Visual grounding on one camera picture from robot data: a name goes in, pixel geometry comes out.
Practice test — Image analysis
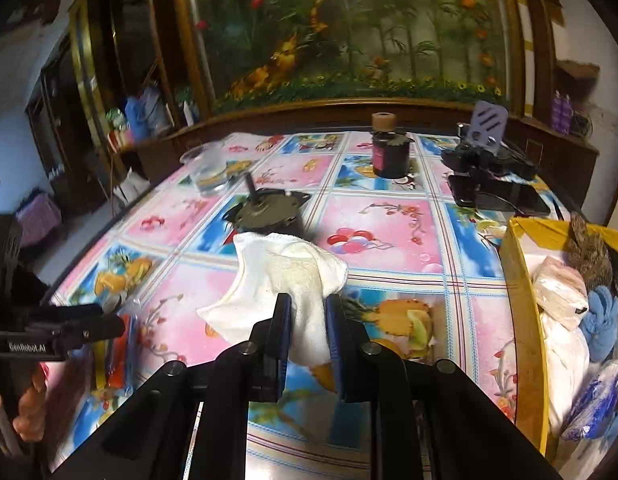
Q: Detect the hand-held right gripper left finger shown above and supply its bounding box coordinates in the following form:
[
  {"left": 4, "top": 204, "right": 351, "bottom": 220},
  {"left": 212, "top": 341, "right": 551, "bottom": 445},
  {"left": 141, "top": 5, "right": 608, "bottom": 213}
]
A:
[{"left": 54, "top": 292, "right": 294, "bottom": 480}]

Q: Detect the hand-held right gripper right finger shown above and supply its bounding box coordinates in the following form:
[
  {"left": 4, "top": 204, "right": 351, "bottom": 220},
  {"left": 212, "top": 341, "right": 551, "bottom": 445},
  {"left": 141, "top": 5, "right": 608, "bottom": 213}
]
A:
[{"left": 325, "top": 294, "right": 564, "bottom": 480}]

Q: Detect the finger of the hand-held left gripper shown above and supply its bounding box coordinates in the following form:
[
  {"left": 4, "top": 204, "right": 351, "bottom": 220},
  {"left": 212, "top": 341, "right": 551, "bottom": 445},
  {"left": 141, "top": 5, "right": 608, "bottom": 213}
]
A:
[
  {"left": 59, "top": 314, "right": 126, "bottom": 357},
  {"left": 39, "top": 303, "right": 104, "bottom": 323}
]

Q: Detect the white towel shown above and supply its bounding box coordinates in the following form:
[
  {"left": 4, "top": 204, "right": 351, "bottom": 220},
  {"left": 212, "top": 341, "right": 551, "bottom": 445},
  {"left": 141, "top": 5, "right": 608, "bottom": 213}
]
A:
[{"left": 196, "top": 231, "right": 350, "bottom": 367}]

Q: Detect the yellow cardboard box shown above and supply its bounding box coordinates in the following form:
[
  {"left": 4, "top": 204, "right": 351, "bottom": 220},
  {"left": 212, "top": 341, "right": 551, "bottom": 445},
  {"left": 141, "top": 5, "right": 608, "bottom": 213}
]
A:
[{"left": 499, "top": 216, "right": 618, "bottom": 461}]

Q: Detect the blue patterned plastic packet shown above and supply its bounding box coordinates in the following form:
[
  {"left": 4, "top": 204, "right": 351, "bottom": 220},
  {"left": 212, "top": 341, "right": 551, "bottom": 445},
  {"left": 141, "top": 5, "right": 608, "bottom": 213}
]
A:
[{"left": 561, "top": 360, "right": 618, "bottom": 442}]

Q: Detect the blue fleece sock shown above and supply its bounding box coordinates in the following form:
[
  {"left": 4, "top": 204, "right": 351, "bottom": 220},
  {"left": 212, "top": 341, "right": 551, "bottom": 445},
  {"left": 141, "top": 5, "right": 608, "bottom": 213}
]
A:
[{"left": 579, "top": 285, "right": 618, "bottom": 363}]

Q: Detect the person's left hand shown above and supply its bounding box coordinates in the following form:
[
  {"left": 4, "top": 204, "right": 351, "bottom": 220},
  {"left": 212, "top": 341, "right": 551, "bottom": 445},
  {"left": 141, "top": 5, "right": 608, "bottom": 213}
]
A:
[{"left": 0, "top": 367, "right": 47, "bottom": 443}]

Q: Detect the table with pink cloth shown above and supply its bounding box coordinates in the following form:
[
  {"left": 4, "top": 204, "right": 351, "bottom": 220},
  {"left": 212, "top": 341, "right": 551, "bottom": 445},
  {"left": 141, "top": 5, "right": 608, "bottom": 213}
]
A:
[{"left": 16, "top": 191, "right": 62, "bottom": 246}]

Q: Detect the black electric motor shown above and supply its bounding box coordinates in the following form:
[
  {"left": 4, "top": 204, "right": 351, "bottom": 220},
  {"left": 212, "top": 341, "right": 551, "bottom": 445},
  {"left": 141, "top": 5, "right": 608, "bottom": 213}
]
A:
[{"left": 222, "top": 172, "right": 312, "bottom": 241}]

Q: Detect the white plastic bag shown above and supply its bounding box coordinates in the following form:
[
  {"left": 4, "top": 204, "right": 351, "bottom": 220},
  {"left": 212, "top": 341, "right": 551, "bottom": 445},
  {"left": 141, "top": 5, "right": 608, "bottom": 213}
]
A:
[{"left": 114, "top": 167, "right": 150, "bottom": 203}]

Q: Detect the clear plastic cup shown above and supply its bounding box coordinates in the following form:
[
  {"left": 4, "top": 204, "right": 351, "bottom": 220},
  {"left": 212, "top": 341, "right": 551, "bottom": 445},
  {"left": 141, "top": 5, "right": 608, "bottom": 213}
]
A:
[{"left": 180, "top": 141, "right": 234, "bottom": 197}]

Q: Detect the green packet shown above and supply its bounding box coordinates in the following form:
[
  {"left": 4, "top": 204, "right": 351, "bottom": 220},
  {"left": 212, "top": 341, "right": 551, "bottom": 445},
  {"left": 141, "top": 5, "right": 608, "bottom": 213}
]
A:
[{"left": 106, "top": 107, "right": 130, "bottom": 133}]

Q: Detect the black jar with cork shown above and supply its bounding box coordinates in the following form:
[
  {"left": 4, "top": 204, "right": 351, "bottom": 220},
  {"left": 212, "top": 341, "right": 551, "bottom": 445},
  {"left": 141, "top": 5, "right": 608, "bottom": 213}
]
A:
[{"left": 370, "top": 111, "right": 414, "bottom": 179}]

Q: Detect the blue plastic jug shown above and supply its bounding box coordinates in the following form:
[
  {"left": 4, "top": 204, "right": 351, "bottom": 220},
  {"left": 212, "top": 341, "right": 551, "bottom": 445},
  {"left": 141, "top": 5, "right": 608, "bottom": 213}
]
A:
[{"left": 124, "top": 95, "right": 150, "bottom": 141}]

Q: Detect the gold framed glass cabinet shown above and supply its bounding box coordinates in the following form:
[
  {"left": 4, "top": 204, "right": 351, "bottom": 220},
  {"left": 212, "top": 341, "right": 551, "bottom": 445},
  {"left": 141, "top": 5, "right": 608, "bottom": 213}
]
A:
[{"left": 69, "top": 0, "right": 190, "bottom": 196}]

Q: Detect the black smartphone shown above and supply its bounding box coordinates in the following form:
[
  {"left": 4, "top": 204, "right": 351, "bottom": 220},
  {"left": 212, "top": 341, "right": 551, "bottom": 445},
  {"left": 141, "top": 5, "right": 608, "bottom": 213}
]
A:
[{"left": 448, "top": 174, "right": 552, "bottom": 216}]

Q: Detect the black electronic gadget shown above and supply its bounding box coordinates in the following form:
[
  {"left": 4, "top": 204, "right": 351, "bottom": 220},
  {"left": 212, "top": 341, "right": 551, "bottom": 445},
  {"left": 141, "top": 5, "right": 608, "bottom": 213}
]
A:
[{"left": 441, "top": 140, "right": 537, "bottom": 181}]

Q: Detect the purple phone stand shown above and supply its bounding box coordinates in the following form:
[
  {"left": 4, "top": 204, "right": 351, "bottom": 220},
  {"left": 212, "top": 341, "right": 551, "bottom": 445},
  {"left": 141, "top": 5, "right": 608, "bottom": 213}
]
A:
[{"left": 461, "top": 100, "right": 508, "bottom": 153}]

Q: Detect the framed artificial flower display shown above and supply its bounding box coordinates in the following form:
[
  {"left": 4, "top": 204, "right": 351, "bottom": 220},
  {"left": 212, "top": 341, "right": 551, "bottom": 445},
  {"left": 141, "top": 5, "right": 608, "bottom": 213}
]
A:
[{"left": 176, "top": 0, "right": 524, "bottom": 116}]

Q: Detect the wooden wall shelf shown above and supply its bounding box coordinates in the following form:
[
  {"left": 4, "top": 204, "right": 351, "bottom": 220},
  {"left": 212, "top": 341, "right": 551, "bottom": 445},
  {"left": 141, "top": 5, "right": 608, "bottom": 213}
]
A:
[{"left": 556, "top": 60, "right": 602, "bottom": 82}]

